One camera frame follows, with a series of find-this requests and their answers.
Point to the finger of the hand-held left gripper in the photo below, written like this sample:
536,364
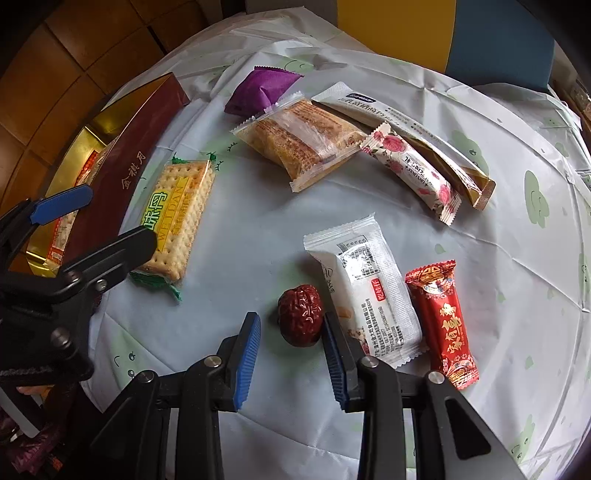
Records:
124,249
64,203

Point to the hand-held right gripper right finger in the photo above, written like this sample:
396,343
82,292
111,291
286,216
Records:
333,364

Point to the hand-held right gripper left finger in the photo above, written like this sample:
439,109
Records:
247,360

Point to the dried red date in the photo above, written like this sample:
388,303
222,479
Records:
300,314

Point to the green yellow cracker packet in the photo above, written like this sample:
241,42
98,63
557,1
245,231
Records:
180,207

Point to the maroon box with gold interior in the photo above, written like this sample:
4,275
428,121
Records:
134,152

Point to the white snack packet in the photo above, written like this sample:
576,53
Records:
369,277

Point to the red festive snack packet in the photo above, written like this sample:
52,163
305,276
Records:
438,323

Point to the clear brown pastry packet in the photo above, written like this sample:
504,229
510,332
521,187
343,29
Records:
300,138

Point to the purple snack packet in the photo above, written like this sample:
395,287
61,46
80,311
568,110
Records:
258,90

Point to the red white cracker packet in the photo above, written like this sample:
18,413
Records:
62,230

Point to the white printed tablecloth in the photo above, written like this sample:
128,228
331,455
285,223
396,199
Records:
258,249

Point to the person's dark printed clothing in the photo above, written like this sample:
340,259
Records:
27,450

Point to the rose print snack packet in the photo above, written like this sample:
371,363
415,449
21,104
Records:
406,166

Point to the long white gold stick packet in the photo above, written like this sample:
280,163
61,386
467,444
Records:
369,108

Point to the grey yellow blue chair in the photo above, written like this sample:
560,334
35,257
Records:
392,27

